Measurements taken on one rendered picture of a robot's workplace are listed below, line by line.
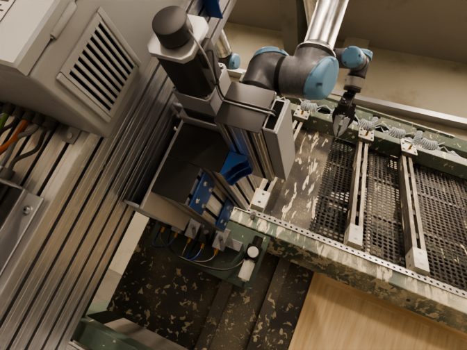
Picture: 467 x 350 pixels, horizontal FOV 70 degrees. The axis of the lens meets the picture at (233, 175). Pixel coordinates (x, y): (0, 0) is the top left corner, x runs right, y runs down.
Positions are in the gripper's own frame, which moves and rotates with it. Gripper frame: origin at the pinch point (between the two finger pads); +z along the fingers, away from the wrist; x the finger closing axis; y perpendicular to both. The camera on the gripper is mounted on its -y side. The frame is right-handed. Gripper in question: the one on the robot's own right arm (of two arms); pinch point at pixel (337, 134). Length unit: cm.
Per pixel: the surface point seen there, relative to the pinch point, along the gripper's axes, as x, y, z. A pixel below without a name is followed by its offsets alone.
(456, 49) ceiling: -79, 324, -122
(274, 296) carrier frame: 5, -6, 80
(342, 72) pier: 36, 305, -69
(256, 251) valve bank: 15, -27, 52
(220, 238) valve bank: 29, -33, 50
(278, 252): 8, -11, 56
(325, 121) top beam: 17, 95, -4
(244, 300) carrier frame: 18, -5, 88
